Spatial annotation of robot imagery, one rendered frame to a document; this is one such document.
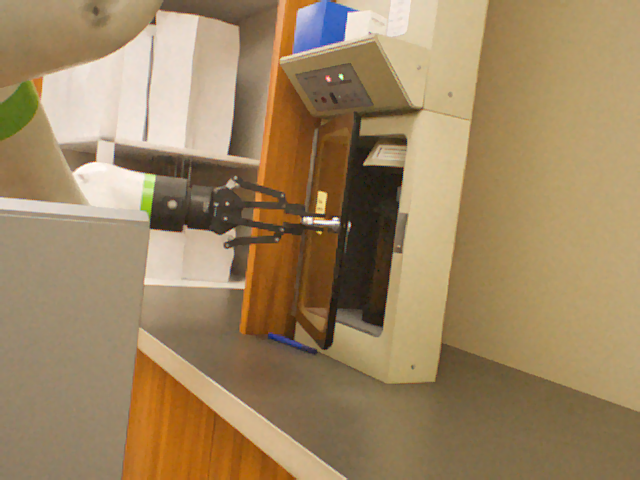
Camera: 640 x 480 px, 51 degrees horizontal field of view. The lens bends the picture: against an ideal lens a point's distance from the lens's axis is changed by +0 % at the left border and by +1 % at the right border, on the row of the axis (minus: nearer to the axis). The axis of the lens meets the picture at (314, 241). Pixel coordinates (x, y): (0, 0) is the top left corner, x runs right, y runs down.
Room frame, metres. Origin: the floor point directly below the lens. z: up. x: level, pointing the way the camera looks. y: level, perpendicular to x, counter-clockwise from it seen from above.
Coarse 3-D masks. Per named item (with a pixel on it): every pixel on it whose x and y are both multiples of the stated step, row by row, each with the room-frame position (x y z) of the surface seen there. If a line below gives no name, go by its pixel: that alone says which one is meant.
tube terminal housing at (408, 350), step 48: (336, 0) 1.39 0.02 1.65; (384, 0) 1.25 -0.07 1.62; (432, 0) 1.13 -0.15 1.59; (480, 0) 1.17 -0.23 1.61; (432, 48) 1.12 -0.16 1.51; (480, 48) 1.18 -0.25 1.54; (432, 96) 1.13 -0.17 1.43; (432, 144) 1.13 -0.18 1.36; (432, 192) 1.14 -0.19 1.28; (432, 240) 1.15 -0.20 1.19; (432, 288) 1.16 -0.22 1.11; (336, 336) 1.26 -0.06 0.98; (384, 336) 1.14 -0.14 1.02; (432, 336) 1.17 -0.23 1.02
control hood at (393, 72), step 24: (336, 48) 1.15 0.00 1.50; (360, 48) 1.10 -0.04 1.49; (384, 48) 1.07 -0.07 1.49; (408, 48) 1.09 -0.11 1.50; (288, 72) 1.32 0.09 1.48; (360, 72) 1.15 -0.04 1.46; (384, 72) 1.10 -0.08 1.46; (408, 72) 1.10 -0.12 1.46; (384, 96) 1.14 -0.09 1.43; (408, 96) 1.10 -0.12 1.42
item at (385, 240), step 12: (384, 216) 1.26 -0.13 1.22; (396, 216) 1.25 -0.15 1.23; (384, 228) 1.26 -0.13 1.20; (384, 240) 1.25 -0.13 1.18; (372, 252) 1.29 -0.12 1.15; (384, 252) 1.25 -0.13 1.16; (372, 264) 1.28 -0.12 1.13; (384, 264) 1.25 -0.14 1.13; (372, 276) 1.27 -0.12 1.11; (384, 276) 1.25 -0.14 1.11; (372, 288) 1.27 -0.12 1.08; (384, 288) 1.25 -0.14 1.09; (372, 300) 1.26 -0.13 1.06; (384, 300) 1.25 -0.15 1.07
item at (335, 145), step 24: (336, 120) 1.20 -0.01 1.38; (336, 144) 1.18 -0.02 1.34; (336, 168) 1.15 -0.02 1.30; (312, 192) 1.34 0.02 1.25; (336, 192) 1.13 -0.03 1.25; (336, 216) 1.11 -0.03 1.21; (312, 240) 1.28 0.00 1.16; (336, 240) 1.09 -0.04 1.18; (312, 264) 1.25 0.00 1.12; (336, 264) 1.08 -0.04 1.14; (312, 288) 1.22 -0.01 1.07; (336, 288) 1.08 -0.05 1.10; (312, 312) 1.20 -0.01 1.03; (312, 336) 1.17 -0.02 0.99
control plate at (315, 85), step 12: (312, 72) 1.26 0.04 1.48; (324, 72) 1.23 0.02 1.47; (336, 72) 1.20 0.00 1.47; (348, 72) 1.17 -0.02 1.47; (300, 84) 1.32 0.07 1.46; (312, 84) 1.29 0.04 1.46; (324, 84) 1.25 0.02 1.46; (336, 84) 1.22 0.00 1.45; (348, 84) 1.20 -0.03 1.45; (360, 84) 1.17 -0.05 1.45; (312, 96) 1.32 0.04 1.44; (324, 96) 1.28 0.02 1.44; (336, 96) 1.25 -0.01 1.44; (360, 96) 1.19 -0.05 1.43; (324, 108) 1.31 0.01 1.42; (336, 108) 1.28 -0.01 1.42; (348, 108) 1.25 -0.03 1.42
